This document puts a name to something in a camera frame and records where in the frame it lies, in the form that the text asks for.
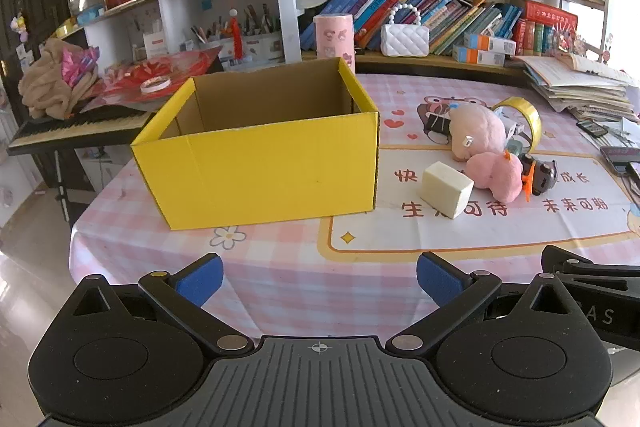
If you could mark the pink foil wrapper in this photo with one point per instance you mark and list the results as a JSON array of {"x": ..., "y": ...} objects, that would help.
[{"x": 77, "y": 64}]

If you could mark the black orange toy car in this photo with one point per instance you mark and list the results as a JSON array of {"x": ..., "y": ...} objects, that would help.
[{"x": 540, "y": 174}]

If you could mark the small hanging pastel doll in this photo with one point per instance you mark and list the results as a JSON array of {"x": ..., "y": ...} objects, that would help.
[{"x": 19, "y": 27}]

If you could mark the white quilted pearl handbag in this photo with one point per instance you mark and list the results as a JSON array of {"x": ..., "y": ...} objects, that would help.
[{"x": 405, "y": 39}]

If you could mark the white box red label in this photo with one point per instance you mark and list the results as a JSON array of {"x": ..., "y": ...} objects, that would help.
[{"x": 155, "y": 46}]

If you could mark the small rosy pink plush toy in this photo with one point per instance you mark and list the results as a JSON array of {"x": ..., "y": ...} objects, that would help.
[{"x": 492, "y": 174}]

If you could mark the orange white small carton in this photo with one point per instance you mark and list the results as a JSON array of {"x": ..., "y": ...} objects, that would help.
[
  {"x": 475, "y": 57},
  {"x": 492, "y": 43}
]

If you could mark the stack of papers and notebooks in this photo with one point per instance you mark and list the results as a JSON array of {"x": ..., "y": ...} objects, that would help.
[{"x": 585, "y": 87}]

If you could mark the thick red books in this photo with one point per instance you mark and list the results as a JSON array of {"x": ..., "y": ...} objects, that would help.
[{"x": 547, "y": 27}]

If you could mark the yellowish clear tape roll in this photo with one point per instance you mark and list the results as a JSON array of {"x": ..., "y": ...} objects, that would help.
[{"x": 532, "y": 117}]

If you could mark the red figure pen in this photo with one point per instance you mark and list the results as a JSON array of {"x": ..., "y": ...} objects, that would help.
[{"x": 235, "y": 37}]

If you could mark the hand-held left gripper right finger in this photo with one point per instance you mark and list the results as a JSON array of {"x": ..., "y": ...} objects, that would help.
[{"x": 440, "y": 281}]

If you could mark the blue flat box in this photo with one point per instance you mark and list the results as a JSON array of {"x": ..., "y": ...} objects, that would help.
[{"x": 94, "y": 15}]

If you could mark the yellow cardboard box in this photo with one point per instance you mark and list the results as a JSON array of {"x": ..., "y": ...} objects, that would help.
[{"x": 260, "y": 172}]

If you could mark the brown cloth bundle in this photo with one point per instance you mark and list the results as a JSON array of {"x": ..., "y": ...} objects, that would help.
[{"x": 42, "y": 87}]

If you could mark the red plastic wrapped package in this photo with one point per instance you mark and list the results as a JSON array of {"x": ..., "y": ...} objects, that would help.
[{"x": 185, "y": 67}]

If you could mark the pale pink plush toy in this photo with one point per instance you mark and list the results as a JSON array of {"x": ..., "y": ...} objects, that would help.
[{"x": 475, "y": 127}]

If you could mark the pink cylinder container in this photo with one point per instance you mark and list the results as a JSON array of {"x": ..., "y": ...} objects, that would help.
[{"x": 334, "y": 39}]

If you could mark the cream foam block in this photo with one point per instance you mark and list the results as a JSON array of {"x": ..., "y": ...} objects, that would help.
[{"x": 445, "y": 189}]

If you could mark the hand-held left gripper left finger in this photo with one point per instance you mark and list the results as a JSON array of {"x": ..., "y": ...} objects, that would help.
[{"x": 200, "y": 281}]

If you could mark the black keyboard stand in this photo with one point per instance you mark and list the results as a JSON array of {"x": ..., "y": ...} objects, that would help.
[{"x": 62, "y": 187}]

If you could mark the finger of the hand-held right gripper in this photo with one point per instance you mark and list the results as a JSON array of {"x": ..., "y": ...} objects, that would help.
[
  {"x": 610, "y": 287},
  {"x": 575, "y": 263}
]

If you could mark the black electric piano keyboard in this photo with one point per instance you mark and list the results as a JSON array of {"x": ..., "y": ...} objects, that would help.
[{"x": 75, "y": 127}]

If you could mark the pink checked tablecloth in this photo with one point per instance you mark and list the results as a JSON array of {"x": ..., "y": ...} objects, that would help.
[{"x": 300, "y": 267}]

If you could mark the white tape roll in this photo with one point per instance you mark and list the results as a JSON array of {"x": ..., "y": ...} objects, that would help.
[{"x": 155, "y": 84}]

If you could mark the long row of blue books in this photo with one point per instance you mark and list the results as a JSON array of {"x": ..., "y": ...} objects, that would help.
[{"x": 440, "y": 19}]

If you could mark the white pen holders with brushes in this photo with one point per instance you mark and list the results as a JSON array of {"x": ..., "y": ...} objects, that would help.
[{"x": 250, "y": 42}]

